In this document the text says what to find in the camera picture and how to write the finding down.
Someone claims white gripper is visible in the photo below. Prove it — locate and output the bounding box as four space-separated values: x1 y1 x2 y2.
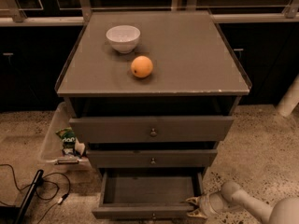
185 192 227 219

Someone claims grey bottom drawer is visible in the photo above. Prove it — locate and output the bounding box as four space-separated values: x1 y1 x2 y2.
93 168 203 220

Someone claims grey drawer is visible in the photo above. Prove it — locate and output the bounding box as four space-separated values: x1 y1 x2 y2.
69 116 234 143
87 149 217 168
93 168 203 220

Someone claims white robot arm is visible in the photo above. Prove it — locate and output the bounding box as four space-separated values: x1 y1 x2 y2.
186 181 299 224

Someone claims grey top drawer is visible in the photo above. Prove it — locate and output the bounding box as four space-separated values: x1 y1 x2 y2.
69 116 234 143

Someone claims grey middle drawer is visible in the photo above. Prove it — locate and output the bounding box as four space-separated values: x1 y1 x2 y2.
87 149 217 168

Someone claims grey drawer cabinet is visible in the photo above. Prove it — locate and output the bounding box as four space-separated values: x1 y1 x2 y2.
54 10 252 189

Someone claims green snack bag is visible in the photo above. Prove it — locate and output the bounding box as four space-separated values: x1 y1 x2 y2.
56 127 77 155

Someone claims orange fruit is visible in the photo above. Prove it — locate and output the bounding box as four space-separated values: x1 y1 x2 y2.
131 56 153 78

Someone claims clear plastic bin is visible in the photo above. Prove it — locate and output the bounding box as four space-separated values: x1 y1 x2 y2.
38 103 91 171

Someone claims black bar on floor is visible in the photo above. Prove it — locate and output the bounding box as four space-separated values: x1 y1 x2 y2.
13 169 44 224

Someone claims white ceramic bowl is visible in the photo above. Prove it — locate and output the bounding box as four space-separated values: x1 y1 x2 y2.
106 25 141 54

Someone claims black cable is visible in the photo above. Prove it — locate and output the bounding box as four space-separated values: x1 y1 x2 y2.
0 163 72 224

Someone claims white post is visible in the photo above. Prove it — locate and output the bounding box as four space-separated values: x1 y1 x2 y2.
276 75 299 117

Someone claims metal railing frame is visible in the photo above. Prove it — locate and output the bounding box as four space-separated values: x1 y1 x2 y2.
1 0 299 26

